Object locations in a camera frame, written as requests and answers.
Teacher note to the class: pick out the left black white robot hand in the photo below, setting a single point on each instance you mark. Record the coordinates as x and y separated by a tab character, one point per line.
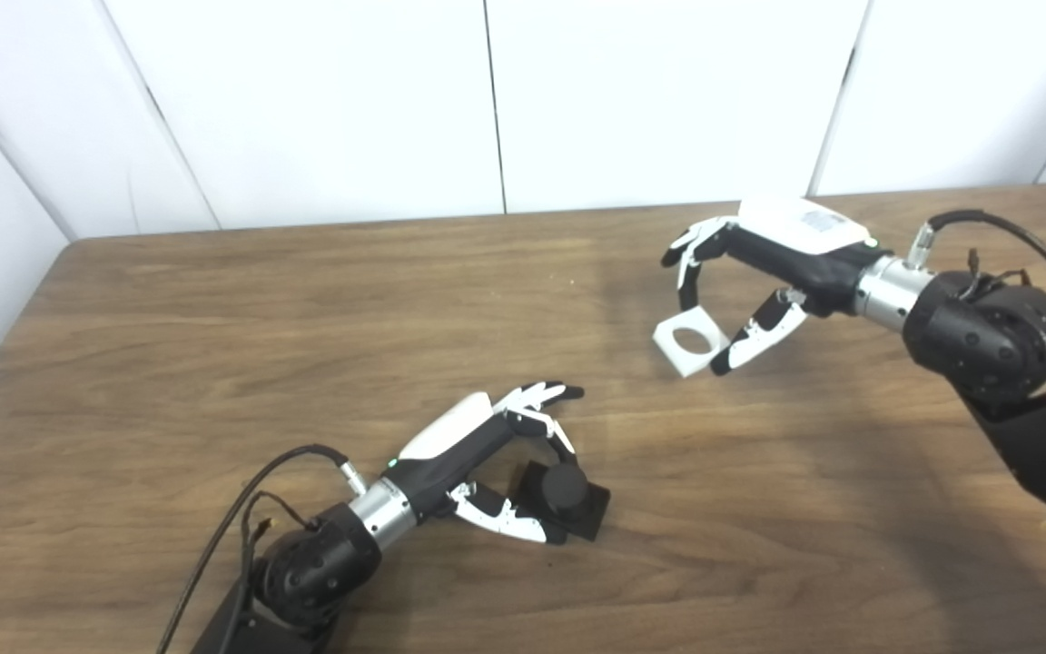
450	440

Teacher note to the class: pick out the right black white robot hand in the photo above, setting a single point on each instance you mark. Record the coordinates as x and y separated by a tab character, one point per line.
804	250

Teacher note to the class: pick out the black peg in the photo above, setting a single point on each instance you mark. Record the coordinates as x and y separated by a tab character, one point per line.
568	495

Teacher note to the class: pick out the white square piece with hole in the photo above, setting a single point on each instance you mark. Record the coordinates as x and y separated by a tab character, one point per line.
668	350

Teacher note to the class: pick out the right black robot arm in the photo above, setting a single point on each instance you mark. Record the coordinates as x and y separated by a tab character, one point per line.
995	345

